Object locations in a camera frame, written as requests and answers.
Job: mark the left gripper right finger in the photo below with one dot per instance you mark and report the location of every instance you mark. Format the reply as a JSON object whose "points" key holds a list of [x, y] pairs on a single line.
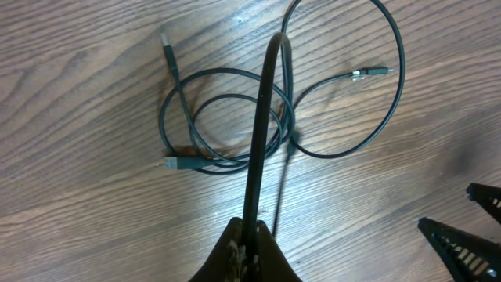
{"points": [[272, 266]]}

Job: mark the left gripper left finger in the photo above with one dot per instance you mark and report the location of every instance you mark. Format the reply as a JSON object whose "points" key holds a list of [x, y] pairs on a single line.
{"points": [[224, 262]]}

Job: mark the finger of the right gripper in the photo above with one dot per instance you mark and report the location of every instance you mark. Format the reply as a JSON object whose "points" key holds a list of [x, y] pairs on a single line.
{"points": [[466, 256], [488, 197]]}

